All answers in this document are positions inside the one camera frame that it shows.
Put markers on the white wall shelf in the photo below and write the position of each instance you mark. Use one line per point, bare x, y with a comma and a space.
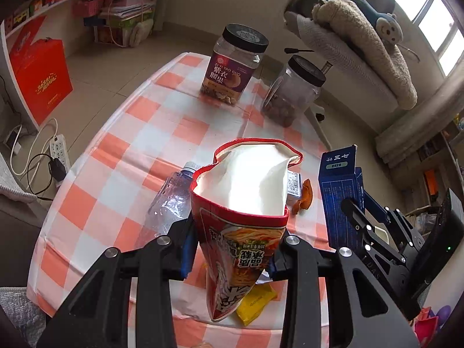
54, 3

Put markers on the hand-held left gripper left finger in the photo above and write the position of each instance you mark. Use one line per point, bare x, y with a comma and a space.
170, 257

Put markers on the stack of papers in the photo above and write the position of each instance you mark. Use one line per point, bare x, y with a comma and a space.
127, 7

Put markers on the red noodle packet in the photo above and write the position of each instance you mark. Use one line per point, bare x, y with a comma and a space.
241, 188

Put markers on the yellow sachet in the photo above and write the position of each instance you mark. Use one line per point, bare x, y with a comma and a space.
255, 302

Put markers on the small white sachet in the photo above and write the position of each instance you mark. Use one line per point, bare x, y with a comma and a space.
294, 186

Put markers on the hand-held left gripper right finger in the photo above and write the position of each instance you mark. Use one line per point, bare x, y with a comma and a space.
290, 257

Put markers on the window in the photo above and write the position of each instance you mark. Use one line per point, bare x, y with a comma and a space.
427, 18

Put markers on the beige lace curtain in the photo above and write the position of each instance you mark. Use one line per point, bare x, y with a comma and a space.
424, 119

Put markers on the white power strip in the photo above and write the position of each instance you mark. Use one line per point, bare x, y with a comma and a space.
60, 150

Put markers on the orange white checked tablecloth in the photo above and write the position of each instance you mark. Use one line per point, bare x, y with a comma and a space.
127, 152

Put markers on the beige fleece blanket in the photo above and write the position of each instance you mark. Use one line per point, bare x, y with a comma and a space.
373, 50

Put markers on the orange flat box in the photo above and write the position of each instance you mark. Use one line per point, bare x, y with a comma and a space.
429, 183

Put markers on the red gift bag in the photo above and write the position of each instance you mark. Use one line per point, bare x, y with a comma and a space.
40, 79

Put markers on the purple label nut jar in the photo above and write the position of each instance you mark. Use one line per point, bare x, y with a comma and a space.
230, 69

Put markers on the clear plastic water bottle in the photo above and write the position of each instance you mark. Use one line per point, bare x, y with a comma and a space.
170, 203

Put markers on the pink plastic basket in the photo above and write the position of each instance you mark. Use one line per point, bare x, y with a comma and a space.
90, 7

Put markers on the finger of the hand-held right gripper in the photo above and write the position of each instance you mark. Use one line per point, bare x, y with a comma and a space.
362, 224
377, 206

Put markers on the blue monkey plush toy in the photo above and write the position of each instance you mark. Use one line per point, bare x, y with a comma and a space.
377, 18

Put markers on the clear jar black lid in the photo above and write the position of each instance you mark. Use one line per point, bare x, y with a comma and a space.
290, 94

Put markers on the white office chair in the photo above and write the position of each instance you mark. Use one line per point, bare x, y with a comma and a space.
326, 43

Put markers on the blue cardboard box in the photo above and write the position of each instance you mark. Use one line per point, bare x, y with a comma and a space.
335, 195

